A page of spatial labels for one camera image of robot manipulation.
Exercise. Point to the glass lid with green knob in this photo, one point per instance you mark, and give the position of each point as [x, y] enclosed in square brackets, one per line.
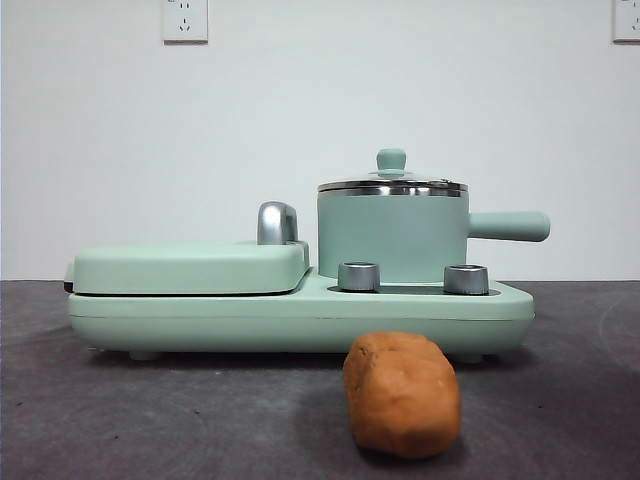
[393, 160]

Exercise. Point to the brown potato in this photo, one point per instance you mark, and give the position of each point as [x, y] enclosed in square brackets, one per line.
[400, 395]

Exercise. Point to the silver control knob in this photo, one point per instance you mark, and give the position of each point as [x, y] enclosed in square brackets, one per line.
[466, 280]
[358, 277]

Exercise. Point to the green breakfast machine base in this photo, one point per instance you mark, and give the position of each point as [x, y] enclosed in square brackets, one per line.
[300, 320]

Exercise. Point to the white wall socket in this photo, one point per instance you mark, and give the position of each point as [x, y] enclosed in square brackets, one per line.
[627, 20]
[185, 22]

